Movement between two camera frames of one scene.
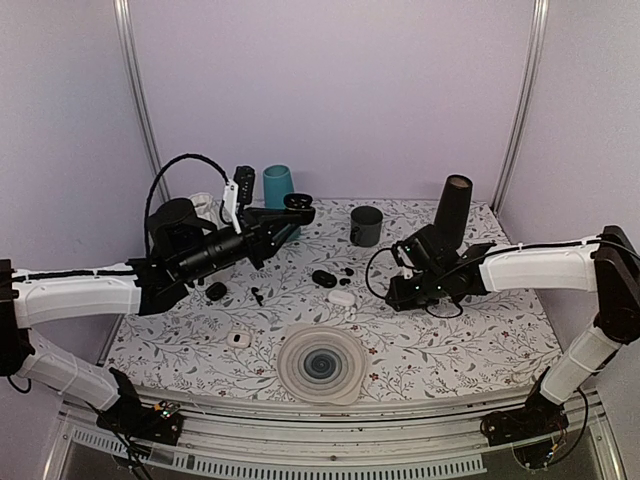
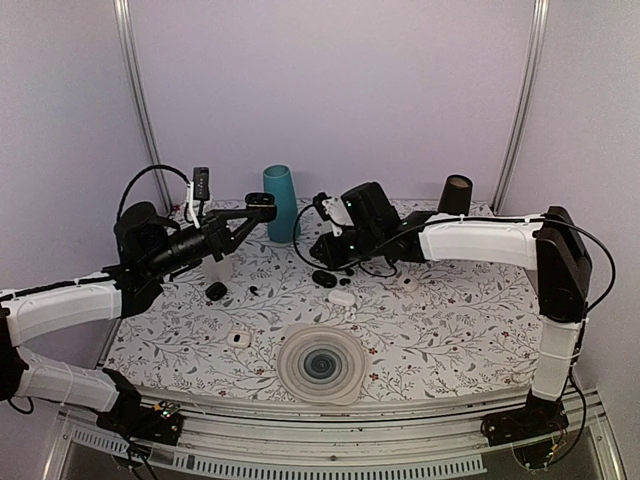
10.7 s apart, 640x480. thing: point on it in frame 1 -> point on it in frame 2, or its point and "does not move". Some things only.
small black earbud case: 216,291 does not move
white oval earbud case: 341,298 does not move
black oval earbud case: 324,278 does not move
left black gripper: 255,225 -> 225,241
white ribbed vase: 206,207 -> 216,272
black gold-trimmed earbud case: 300,203 -> 263,203
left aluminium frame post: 128,38 does not move
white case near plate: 238,339 does not move
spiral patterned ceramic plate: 322,363 does not move
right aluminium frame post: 539,37 does not move
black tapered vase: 453,211 does not move
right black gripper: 402,301 -> 333,259
